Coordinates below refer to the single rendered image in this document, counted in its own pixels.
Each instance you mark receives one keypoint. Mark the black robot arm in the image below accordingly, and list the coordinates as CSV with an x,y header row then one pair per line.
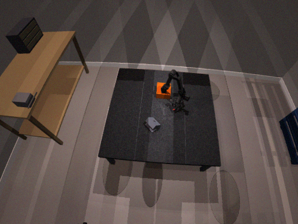
x,y
181,91

